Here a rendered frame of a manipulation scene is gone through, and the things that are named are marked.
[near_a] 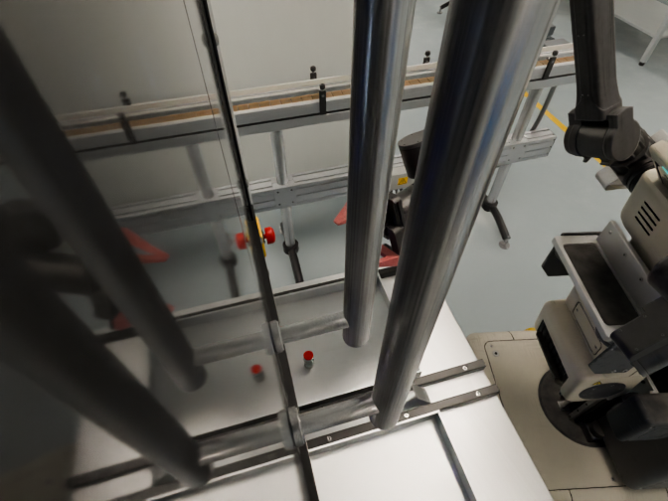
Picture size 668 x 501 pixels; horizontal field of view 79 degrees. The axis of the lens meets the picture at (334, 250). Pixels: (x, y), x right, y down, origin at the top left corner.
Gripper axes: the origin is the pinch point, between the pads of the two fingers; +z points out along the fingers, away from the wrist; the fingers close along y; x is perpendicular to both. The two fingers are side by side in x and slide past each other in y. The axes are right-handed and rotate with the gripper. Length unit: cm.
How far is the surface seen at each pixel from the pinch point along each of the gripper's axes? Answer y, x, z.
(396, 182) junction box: 58, 88, -67
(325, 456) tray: 35.2, -6.2, 20.5
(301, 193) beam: 48, 104, -29
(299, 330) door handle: -19.2, -27.7, 16.4
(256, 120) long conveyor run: 8, 94, -20
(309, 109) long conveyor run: 11, 89, -38
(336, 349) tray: 32.0, 10.1, 6.6
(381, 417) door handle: -15.9, -34.3, 15.3
